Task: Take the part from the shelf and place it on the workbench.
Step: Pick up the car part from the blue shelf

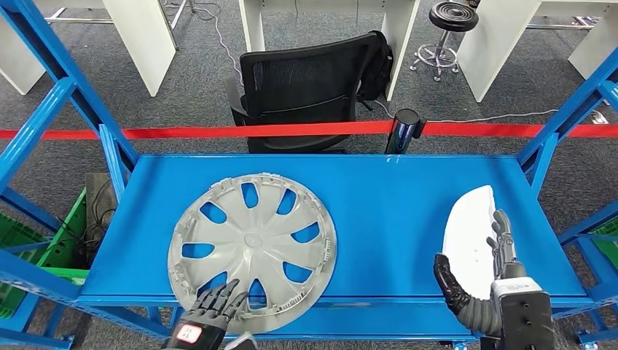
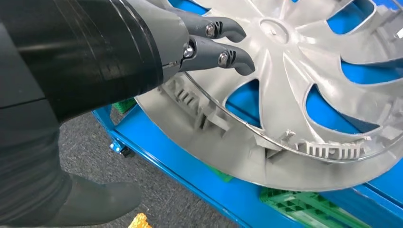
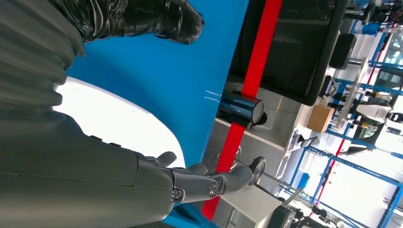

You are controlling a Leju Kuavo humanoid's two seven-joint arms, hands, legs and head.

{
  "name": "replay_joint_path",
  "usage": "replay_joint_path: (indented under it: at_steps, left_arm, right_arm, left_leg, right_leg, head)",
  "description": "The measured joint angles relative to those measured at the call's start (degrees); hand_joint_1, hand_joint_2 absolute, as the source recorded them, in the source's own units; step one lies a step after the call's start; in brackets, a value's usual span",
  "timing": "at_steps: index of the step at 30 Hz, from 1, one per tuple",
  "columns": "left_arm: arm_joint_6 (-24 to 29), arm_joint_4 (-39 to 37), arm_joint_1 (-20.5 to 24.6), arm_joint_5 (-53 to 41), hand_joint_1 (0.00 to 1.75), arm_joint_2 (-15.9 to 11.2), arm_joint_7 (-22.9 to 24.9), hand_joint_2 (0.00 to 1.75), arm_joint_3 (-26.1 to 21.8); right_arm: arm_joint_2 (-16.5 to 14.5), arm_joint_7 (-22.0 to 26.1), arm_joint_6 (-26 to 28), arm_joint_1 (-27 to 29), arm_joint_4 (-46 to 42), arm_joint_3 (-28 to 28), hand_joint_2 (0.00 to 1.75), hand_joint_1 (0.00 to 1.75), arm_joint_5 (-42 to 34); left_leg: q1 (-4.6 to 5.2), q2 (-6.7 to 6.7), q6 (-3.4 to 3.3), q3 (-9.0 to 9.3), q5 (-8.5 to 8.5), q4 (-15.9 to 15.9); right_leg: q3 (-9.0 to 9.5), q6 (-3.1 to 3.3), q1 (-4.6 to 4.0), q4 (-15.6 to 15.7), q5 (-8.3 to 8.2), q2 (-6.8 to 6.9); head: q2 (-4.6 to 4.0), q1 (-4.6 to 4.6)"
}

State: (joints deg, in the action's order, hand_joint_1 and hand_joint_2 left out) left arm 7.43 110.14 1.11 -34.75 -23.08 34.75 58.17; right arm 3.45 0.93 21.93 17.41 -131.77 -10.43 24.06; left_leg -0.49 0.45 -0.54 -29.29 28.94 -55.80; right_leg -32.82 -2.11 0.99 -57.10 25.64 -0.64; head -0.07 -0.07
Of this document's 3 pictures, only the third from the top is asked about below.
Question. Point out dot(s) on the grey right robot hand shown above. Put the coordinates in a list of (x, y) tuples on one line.
[(78, 176)]

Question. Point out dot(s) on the blue metal shelf rack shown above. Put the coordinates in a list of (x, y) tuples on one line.
[(163, 78)]

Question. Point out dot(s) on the white desk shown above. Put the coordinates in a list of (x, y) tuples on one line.
[(252, 204)]

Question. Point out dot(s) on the red barrier belt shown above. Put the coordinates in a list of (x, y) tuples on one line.
[(261, 47)]

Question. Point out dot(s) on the brown cardboard box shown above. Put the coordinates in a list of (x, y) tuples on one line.
[(321, 119)]

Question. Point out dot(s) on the black mesh office chair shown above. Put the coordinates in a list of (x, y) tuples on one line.
[(292, 47)]

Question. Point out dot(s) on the white humanoid robot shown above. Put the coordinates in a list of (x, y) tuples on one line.
[(373, 111)]

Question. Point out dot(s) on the black barrier post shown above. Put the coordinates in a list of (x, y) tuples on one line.
[(239, 107)]

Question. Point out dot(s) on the blue background frame rack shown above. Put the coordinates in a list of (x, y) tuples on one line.
[(355, 166)]

